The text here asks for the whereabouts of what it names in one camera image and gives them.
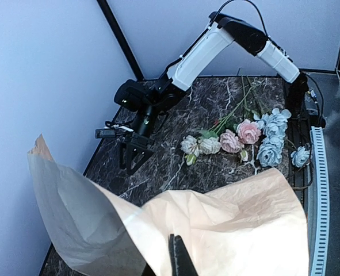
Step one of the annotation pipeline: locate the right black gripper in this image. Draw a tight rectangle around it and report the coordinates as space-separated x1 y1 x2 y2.
114 79 159 175

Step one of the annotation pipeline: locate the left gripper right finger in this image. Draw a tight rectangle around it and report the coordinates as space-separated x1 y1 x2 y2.
174 235 198 276

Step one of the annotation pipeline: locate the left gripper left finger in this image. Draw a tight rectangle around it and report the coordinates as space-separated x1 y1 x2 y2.
168 234 175 276

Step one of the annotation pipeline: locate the white fake flower stem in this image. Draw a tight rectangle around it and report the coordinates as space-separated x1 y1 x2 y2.
180 76 262 166

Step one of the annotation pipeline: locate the peach wrapping paper sheet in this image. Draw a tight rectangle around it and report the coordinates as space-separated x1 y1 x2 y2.
28 137 309 275

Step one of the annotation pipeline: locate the pink fake flower stem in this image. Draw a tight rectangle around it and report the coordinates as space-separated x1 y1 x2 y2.
212 76 267 162

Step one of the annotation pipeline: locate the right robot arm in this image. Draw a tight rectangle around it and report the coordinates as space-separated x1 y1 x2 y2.
114 11 308 175

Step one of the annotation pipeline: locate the blue fake flower bunch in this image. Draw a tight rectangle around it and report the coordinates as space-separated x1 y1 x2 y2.
241 76 293 168

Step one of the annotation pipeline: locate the single blue fake flower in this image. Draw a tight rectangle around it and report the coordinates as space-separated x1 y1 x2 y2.
291 146 311 168

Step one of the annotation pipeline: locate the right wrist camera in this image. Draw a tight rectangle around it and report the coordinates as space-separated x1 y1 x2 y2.
95 126 133 139

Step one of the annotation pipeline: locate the left black frame post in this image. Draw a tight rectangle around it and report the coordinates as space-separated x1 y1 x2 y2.
97 0 144 81

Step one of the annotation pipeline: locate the white slotted cable duct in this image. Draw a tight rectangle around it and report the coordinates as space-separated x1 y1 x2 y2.
308 126 330 275

